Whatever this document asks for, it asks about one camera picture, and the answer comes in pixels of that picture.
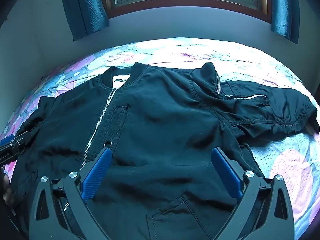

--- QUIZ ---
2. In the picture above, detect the teal curtain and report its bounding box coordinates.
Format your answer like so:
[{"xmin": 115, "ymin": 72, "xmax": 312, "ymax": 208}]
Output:
[
  {"xmin": 271, "ymin": 0, "xmax": 300, "ymax": 44},
  {"xmin": 61, "ymin": 0, "xmax": 110, "ymax": 42}
]

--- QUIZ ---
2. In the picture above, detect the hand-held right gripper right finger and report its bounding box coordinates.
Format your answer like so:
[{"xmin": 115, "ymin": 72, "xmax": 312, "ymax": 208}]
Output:
[{"xmin": 211, "ymin": 147, "xmax": 294, "ymax": 240}]

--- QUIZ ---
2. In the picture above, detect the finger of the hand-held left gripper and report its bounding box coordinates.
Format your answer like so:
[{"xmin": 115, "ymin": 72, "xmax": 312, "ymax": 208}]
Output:
[
  {"xmin": 0, "ymin": 134, "xmax": 15, "ymax": 147},
  {"xmin": 10, "ymin": 130, "xmax": 32, "ymax": 153}
]

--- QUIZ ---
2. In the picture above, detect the floral bedspread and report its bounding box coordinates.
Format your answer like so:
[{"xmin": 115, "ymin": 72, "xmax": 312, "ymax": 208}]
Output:
[{"xmin": 0, "ymin": 37, "xmax": 320, "ymax": 235}]

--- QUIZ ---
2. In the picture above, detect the person's left hand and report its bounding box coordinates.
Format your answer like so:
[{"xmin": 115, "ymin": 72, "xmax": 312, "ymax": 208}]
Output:
[{"xmin": 0, "ymin": 166, "xmax": 12, "ymax": 207}]

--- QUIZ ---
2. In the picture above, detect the black zip jacket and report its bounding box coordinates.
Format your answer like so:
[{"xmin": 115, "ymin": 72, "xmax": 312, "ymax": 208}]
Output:
[{"xmin": 9, "ymin": 62, "xmax": 320, "ymax": 240}]

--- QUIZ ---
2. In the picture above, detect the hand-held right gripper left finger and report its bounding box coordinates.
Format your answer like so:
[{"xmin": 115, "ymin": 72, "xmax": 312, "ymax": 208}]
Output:
[{"xmin": 29, "ymin": 147, "xmax": 113, "ymax": 240}]

